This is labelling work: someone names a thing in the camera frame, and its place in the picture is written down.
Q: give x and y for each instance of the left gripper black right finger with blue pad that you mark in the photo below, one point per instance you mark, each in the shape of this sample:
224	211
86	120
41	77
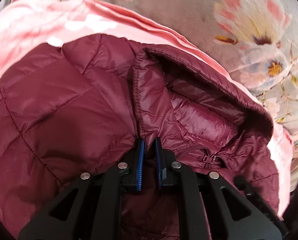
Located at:
209	207

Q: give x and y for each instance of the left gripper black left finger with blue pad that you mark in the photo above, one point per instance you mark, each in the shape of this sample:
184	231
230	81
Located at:
90	207

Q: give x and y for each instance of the maroon quilted puffer jacket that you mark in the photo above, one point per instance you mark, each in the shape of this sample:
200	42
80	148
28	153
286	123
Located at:
79	108

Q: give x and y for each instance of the grey floral bedsheet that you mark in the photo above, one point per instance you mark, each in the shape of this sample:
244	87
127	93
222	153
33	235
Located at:
256	41

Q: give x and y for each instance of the pink blanket with white bows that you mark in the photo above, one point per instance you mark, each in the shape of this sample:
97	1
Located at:
26	24

